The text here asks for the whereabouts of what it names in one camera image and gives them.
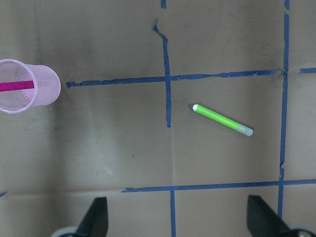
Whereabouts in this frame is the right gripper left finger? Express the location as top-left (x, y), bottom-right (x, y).
top-left (76, 197), bottom-right (108, 237)

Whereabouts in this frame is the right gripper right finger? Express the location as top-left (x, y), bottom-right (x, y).
top-left (246, 195), bottom-right (290, 237)

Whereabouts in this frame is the pink pen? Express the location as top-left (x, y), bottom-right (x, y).
top-left (0, 80), bottom-right (34, 92)

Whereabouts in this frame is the pink mesh cup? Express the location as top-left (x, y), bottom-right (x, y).
top-left (0, 59), bottom-right (61, 114)

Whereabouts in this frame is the brown paper table cover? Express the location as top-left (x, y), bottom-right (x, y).
top-left (0, 0), bottom-right (316, 237)

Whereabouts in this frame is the green pen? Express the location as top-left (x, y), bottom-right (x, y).
top-left (192, 104), bottom-right (253, 137)

